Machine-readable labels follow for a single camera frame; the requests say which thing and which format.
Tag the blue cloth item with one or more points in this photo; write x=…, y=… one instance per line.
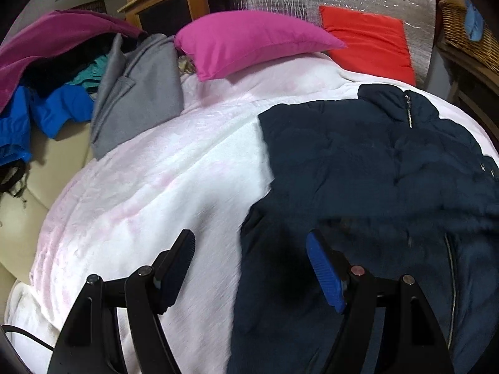
x=473, y=23

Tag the cream mattress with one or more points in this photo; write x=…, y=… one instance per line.
x=31, y=202

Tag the black fringed scarf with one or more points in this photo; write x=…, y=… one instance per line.
x=11, y=175

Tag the teal garment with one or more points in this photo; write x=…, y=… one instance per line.
x=91, y=72

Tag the grey coat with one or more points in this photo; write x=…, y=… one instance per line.
x=136, y=97

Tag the navy puffer jacket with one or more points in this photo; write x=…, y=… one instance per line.
x=351, y=163

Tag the magenta velvet cloth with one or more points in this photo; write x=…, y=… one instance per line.
x=39, y=43

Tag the red pillow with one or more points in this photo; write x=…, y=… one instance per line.
x=370, y=46

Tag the pink pillow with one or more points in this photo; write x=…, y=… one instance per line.
x=249, y=43

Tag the white embossed blanket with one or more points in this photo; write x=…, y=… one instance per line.
x=156, y=171

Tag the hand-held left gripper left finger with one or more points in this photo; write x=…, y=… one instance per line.
x=179, y=265

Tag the wicker basket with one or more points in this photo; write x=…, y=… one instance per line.
x=460, y=35

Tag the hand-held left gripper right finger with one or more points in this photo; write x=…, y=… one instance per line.
x=325, y=272

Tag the bright blue jacket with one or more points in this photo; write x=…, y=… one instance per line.
x=58, y=105

